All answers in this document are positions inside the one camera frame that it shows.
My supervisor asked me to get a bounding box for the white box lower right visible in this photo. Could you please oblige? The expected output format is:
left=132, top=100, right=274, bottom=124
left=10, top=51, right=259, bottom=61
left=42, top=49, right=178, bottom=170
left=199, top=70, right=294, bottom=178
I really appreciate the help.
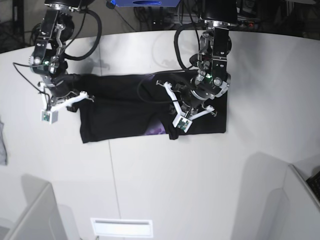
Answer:
left=262, top=163, right=320, bottom=240

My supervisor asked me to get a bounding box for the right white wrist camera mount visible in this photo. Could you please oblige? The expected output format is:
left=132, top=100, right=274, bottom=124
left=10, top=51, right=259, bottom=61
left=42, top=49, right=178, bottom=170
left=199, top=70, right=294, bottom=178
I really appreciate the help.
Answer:
left=38, top=81, right=95, bottom=124

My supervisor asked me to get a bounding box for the black T-shirt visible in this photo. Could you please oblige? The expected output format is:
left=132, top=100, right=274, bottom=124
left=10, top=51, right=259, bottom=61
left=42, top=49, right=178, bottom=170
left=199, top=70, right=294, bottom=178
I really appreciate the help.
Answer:
left=72, top=72, right=230, bottom=144

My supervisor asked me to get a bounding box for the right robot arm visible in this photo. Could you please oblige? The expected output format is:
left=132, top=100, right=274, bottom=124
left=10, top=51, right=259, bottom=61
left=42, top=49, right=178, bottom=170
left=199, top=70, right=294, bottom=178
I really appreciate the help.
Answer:
left=12, top=0, right=102, bottom=99

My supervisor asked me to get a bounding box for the black keyboard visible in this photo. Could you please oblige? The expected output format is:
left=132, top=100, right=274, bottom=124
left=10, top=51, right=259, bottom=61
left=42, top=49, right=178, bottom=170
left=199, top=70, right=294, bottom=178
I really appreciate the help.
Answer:
left=306, top=172, right=320, bottom=201

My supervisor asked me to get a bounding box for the grey cloth at left edge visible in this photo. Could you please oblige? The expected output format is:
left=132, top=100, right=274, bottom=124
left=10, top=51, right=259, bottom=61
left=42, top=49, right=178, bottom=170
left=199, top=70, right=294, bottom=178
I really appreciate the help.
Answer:
left=0, top=122, right=8, bottom=166

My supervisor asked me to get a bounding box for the white box lower left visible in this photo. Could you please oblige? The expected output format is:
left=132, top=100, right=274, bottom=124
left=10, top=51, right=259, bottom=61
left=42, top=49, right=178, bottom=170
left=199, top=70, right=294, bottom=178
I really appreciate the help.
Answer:
left=0, top=173, right=80, bottom=240

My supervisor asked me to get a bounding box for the white box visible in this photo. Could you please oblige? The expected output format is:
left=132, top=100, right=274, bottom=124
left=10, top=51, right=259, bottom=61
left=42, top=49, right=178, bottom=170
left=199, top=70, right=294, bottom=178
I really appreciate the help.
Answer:
left=0, top=173, right=80, bottom=240
left=262, top=163, right=320, bottom=240

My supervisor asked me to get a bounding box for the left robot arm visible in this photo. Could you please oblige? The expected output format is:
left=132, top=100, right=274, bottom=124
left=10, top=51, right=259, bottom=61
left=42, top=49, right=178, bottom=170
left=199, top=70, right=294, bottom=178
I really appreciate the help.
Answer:
left=136, top=0, right=238, bottom=118

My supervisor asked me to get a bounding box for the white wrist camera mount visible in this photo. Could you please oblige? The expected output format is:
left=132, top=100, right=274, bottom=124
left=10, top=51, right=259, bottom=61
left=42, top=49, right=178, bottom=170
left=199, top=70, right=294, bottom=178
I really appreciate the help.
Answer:
left=156, top=80, right=217, bottom=133
left=38, top=81, right=95, bottom=124

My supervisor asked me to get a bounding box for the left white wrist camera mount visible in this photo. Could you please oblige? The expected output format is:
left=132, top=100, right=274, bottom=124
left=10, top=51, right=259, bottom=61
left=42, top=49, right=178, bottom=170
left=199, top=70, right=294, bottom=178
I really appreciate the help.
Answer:
left=156, top=80, right=217, bottom=133

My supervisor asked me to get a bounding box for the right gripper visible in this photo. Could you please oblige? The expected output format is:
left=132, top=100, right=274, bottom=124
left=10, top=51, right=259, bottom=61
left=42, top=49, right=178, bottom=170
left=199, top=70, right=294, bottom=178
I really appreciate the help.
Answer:
left=41, top=74, right=81, bottom=102

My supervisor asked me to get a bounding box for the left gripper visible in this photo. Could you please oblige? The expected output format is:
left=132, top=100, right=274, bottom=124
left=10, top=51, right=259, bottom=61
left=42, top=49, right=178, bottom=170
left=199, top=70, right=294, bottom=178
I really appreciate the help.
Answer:
left=174, top=83, right=215, bottom=113

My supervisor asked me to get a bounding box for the blue box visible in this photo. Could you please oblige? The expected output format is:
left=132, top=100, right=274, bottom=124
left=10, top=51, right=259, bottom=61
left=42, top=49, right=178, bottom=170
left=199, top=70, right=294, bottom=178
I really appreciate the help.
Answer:
left=111, top=0, right=180, bottom=8

